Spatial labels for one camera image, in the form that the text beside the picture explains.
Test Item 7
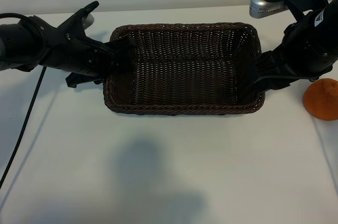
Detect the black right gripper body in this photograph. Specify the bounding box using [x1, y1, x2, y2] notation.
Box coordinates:
[271, 12, 334, 85]

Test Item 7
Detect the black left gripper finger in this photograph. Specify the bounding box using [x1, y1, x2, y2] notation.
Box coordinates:
[111, 36, 135, 55]

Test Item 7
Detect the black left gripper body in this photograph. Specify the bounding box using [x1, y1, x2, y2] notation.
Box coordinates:
[51, 30, 118, 89]

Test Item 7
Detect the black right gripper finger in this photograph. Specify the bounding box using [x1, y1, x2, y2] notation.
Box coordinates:
[252, 74, 292, 95]
[247, 50, 278, 83]

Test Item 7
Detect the orange fruit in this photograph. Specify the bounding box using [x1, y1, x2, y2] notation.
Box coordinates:
[303, 78, 338, 121]

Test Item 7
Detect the dark brown wicker basket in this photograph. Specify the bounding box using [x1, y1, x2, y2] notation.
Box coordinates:
[103, 22, 266, 117]

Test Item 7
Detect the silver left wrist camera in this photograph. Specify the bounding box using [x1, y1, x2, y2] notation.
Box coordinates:
[81, 13, 95, 28]

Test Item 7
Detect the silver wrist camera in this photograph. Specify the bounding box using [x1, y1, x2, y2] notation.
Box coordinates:
[81, 13, 95, 28]
[249, 0, 288, 20]

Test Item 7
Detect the black left camera mount bracket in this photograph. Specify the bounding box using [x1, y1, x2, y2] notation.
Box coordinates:
[57, 1, 100, 42]

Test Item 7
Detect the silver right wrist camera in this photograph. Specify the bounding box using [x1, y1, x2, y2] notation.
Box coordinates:
[249, 0, 288, 20]

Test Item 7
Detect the black braided cable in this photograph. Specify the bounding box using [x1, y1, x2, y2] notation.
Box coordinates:
[0, 1, 100, 188]

